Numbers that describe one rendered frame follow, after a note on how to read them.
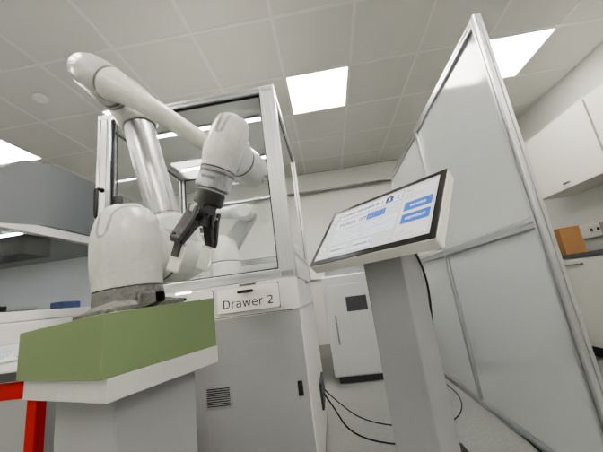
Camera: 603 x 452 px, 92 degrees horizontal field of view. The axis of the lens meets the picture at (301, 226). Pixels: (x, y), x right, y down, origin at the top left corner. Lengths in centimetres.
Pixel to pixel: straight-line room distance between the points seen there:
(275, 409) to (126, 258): 96
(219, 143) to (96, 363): 52
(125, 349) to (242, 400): 90
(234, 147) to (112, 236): 35
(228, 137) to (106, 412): 63
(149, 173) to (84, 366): 62
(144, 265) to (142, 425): 33
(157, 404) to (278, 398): 76
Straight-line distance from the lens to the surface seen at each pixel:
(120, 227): 81
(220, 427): 156
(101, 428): 77
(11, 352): 165
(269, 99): 173
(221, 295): 145
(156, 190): 106
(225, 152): 77
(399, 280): 104
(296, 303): 138
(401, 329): 107
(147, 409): 77
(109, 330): 66
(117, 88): 108
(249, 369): 146
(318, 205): 479
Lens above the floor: 86
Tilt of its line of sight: 13 degrees up
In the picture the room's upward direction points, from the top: 8 degrees counter-clockwise
